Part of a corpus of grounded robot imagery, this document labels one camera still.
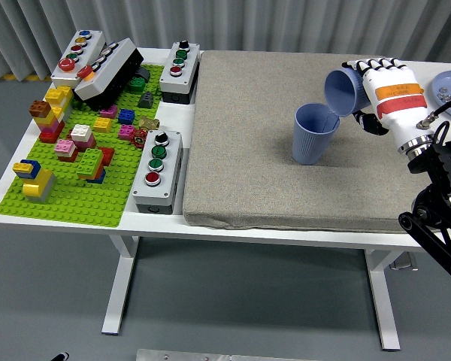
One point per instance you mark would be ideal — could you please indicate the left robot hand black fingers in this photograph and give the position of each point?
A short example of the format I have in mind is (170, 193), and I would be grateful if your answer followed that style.
(62, 356)

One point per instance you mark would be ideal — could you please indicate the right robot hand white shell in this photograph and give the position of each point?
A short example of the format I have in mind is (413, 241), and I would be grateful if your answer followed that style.
(398, 113)

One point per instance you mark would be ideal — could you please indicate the blue ribbed cup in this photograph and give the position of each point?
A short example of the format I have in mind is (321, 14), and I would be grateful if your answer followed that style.
(310, 148)
(342, 94)

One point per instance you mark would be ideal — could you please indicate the blue plate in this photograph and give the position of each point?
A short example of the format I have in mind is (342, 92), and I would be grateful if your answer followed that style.
(445, 80)

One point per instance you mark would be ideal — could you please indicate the white table leg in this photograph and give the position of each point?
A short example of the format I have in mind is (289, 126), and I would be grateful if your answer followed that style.
(118, 286)
(383, 301)

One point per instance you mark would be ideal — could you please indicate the green brick baseplate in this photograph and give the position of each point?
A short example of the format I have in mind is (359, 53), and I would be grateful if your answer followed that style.
(67, 203)

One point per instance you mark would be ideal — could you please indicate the grey-brown mat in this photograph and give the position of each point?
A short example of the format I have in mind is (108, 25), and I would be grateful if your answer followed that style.
(248, 150)

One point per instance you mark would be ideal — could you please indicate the yellow blue grey brick duck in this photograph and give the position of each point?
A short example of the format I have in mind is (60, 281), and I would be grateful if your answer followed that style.
(35, 184)

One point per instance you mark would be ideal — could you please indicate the grey pleated curtain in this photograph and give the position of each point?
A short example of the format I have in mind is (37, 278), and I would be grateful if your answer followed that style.
(248, 22)

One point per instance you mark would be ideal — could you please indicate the grey four-button control box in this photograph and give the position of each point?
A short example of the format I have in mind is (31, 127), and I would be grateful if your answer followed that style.
(169, 80)
(150, 193)

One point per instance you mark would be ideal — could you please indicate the green orange red brick stack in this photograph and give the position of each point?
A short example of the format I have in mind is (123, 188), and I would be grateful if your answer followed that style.
(92, 163)

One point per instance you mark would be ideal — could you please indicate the white pink brick stack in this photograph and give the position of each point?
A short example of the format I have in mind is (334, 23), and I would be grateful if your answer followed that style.
(83, 136)

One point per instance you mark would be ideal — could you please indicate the magenta toy brick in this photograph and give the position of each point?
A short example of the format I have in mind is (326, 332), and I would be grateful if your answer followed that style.
(126, 131)
(109, 111)

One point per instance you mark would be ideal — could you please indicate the brown yellow pink red brick stack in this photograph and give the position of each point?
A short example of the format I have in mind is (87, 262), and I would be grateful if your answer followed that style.
(47, 122)

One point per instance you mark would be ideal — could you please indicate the yellow toy brick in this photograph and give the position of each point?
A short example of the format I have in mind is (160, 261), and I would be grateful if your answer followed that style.
(102, 125)

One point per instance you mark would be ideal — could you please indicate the brass valve red handwheel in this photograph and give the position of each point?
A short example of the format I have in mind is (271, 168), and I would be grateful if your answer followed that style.
(147, 123)

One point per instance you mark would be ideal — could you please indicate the blue toy brick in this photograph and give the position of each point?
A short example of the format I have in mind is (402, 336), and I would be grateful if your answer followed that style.
(127, 116)

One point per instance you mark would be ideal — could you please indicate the grey sloped toy brick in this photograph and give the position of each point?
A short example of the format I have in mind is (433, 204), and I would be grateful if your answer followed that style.
(146, 101)

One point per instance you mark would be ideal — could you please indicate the dark grey curved brick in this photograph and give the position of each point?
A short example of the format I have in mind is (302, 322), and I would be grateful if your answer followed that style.
(144, 73)

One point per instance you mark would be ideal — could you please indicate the yellow white brick stack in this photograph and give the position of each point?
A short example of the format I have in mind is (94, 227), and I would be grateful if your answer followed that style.
(58, 96)

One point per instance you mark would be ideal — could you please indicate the green toy brick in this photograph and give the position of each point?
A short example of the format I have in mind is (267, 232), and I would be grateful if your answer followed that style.
(137, 84)

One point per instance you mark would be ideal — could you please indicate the white control box black base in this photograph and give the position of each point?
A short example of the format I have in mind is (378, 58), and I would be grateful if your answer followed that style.
(97, 82)

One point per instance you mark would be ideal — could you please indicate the white five-button control box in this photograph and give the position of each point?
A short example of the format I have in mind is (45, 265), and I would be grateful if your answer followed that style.
(65, 77)

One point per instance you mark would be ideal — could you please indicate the yellow floor tape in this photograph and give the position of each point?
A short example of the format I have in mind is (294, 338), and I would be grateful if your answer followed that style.
(19, 77)

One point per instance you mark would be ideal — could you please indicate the grey bracket under table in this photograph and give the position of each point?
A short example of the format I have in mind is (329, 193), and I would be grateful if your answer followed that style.
(404, 263)

